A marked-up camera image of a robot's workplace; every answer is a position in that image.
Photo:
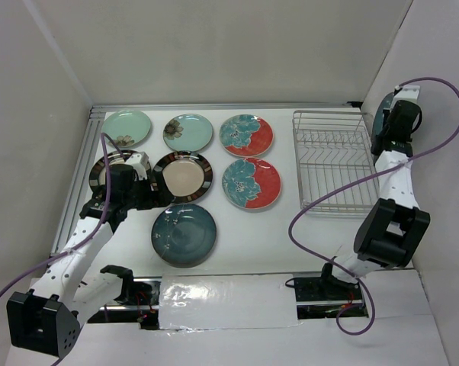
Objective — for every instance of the brown striped rim plate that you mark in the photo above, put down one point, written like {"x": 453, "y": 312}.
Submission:
{"x": 96, "y": 177}
{"x": 188, "y": 175}

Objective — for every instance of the dark teal blossom plate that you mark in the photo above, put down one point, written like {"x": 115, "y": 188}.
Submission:
{"x": 184, "y": 235}
{"x": 378, "y": 124}

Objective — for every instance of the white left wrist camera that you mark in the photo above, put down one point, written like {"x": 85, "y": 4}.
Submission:
{"x": 140, "y": 163}

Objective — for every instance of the silver foil sheet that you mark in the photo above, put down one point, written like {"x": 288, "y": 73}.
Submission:
{"x": 200, "y": 303}

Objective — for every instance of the red teal flower plate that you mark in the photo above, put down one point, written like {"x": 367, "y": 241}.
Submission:
{"x": 246, "y": 135}
{"x": 251, "y": 184}

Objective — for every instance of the mint green flower plate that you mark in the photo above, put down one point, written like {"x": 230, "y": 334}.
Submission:
{"x": 127, "y": 128}

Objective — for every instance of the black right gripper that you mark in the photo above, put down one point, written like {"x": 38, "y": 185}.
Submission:
{"x": 384, "y": 134}

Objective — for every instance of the light blue flower plate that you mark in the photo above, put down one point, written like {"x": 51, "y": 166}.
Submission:
{"x": 191, "y": 132}

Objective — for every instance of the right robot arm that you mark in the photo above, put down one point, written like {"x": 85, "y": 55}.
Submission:
{"x": 395, "y": 226}

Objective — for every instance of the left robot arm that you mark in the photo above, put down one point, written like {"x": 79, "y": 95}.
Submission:
{"x": 49, "y": 317}

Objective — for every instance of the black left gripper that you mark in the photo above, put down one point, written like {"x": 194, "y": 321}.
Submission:
{"x": 160, "y": 197}

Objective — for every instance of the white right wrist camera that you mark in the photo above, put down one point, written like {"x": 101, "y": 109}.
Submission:
{"x": 408, "y": 93}

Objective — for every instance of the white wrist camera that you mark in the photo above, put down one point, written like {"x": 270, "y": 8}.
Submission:
{"x": 140, "y": 163}
{"x": 408, "y": 93}

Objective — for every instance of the aluminium frame rail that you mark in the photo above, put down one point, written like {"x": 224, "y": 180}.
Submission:
{"x": 327, "y": 116}

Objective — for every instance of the metal wire dish rack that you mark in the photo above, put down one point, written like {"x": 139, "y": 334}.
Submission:
{"x": 329, "y": 159}

